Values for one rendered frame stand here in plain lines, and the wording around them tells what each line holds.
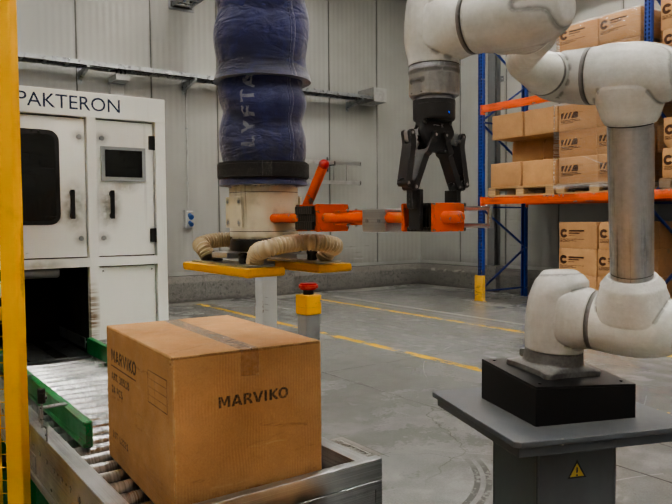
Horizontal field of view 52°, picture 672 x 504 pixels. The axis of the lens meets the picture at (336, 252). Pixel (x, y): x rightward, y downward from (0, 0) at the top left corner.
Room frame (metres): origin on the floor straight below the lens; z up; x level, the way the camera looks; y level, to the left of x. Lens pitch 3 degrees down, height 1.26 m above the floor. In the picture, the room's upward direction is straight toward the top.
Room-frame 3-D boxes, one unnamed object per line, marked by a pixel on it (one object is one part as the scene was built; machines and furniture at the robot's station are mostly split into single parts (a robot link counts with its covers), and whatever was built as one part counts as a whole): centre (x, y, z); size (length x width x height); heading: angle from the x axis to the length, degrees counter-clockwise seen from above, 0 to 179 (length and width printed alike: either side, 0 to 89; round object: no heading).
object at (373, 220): (1.32, -0.10, 1.26); 0.07 x 0.07 x 0.04; 36
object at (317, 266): (1.76, 0.10, 1.16); 0.34 x 0.10 x 0.05; 36
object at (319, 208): (1.50, 0.03, 1.27); 0.10 x 0.08 x 0.06; 126
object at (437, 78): (1.22, -0.18, 1.50); 0.09 x 0.09 x 0.06
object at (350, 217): (1.61, -0.04, 1.27); 0.93 x 0.30 x 0.04; 36
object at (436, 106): (1.22, -0.18, 1.43); 0.08 x 0.07 x 0.09; 126
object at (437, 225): (1.21, -0.17, 1.26); 0.08 x 0.07 x 0.05; 36
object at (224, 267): (1.64, 0.25, 1.16); 0.34 x 0.10 x 0.05; 36
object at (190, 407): (1.92, 0.37, 0.75); 0.60 x 0.40 x 0.40; 32
